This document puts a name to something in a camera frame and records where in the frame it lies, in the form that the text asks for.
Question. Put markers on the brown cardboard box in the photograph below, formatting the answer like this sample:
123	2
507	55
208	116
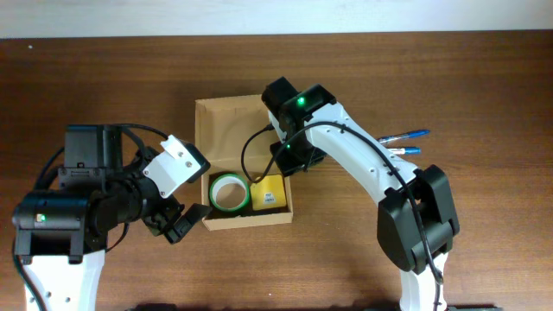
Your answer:
222	126

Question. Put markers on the yellow spiral notepad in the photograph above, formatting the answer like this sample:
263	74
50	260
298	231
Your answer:
269	193

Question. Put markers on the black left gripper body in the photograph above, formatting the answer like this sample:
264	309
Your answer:
160	216

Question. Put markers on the green tape roll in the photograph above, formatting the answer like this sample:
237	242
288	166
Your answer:
229	193

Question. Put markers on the blue white whiteboard marker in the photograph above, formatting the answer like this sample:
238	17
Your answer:
405	151

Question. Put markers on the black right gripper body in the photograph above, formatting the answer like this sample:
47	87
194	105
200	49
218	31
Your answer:
302	157

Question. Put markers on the blue ballpoint pen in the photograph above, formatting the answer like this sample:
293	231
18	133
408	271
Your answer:
406	135

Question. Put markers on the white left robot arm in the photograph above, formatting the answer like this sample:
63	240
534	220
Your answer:
109	177

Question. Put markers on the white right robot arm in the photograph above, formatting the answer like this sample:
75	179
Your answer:
416	221

